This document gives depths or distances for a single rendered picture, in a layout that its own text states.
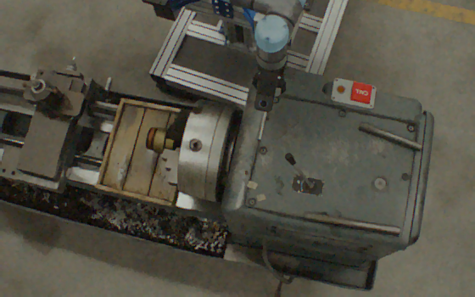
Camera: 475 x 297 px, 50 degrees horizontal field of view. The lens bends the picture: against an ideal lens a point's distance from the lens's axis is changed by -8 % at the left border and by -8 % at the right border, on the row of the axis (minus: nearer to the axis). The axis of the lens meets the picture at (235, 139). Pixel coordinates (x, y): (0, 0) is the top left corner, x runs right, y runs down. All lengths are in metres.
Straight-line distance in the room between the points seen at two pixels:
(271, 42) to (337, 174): 0.52
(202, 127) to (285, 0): 0.53
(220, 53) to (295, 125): 1.33
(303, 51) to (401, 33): 0.69
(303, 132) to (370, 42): 1.66
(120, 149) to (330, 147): 0.82
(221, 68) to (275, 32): 1.63
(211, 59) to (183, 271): 1.11
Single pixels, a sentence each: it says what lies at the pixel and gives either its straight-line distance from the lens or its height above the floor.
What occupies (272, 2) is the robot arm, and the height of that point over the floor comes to 1.68.
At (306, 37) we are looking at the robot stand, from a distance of 2.92.
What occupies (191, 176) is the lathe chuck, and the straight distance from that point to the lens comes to 1.65.
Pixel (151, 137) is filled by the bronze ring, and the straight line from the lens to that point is 1.78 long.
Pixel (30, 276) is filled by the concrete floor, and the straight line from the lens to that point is 3.05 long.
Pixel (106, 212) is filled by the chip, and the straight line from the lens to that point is 2.34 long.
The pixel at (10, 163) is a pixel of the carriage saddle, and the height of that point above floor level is 0.90.
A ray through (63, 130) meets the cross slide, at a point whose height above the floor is 0.97.
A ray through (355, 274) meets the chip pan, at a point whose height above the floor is 0.54.
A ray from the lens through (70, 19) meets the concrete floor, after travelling 3.45.
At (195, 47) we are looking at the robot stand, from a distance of 2.91.
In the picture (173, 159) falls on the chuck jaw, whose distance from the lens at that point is 1.76.
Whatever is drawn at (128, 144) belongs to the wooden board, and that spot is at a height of 0.88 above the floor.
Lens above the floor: 2.77
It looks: 72 degrees down
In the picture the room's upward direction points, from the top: 10 degrees counter-clockwise
